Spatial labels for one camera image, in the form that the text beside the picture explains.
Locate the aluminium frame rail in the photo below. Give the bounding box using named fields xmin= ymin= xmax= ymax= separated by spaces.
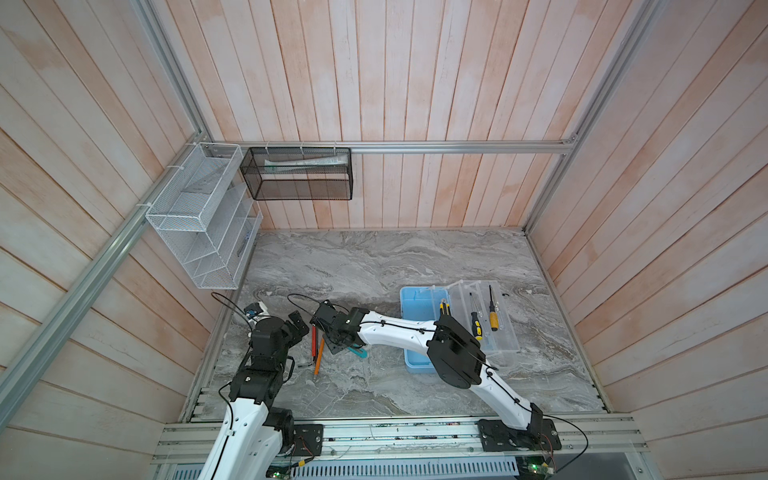
xmin=0 ymin=0 xmax=208 ymax=430
xmin=522 ymin=1 xmax=668 ymax=236
xmin=232 ymin=140 xmax=574 ymax=154

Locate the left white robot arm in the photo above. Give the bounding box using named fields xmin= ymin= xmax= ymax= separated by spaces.
xmin=200 ymin=311 xmax=310 ymax=479

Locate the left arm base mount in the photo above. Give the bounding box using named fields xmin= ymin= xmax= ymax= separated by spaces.
xmin=255 ymin=424 xmax=324 ymax=457

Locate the aluminium frame rail left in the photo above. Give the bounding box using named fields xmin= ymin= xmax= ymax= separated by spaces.
xmin=0 ymin=0 xmax=208 ymax=430

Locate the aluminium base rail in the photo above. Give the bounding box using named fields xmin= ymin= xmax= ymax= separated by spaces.
xmin=149 ymin=415 xmax=652 ymax=480

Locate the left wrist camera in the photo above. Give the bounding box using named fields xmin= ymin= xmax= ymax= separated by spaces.
xmin=243 ymin=302 xmax=269 ymax=321

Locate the red handled tool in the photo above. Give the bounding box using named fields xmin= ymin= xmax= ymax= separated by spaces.
xmin=310 ymin=325 xmax=318 ymax=362

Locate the teal utility knife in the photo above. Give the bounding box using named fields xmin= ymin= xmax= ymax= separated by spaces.
xmin=347 ymin=347 xmax=368 ymax=359

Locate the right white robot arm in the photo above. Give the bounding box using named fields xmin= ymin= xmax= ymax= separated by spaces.
xmin=311 ymin=302 xmax=543 ymax=437

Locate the aluminium frame rail back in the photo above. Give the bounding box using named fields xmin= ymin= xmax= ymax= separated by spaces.
xmin=232 ymin=140 xmax=574 ymax=154

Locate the orange pencil tool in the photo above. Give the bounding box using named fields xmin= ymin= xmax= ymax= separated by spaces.
xmin=314 ymin=337 xmax=325 ymax=376

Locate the aluminium frame rail right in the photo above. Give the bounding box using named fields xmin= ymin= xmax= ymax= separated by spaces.
xmin=522 ymin=1 xmax=668 ymax=236

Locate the black yellow phillips screwdriver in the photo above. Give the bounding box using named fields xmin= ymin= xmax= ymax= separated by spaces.
xmin=469 ymin=292 xmax=483 ymax=341

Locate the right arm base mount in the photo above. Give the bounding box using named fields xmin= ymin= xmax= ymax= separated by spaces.
xmin=477 ymin=418 xmax=562 ymax=452

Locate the black wire mesh basket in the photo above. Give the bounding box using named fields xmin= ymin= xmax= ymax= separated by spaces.
xmin=240 ymin=146 xmax=354 ymax=201

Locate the blue plastic tool box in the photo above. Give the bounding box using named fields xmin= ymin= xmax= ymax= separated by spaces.
xmin=400 ymin=280 xmax=520 ymax=362

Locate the white wire mesh shelf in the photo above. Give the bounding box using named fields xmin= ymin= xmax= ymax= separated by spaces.
xmin=146 ymin=143 xmax=263 ymax=290

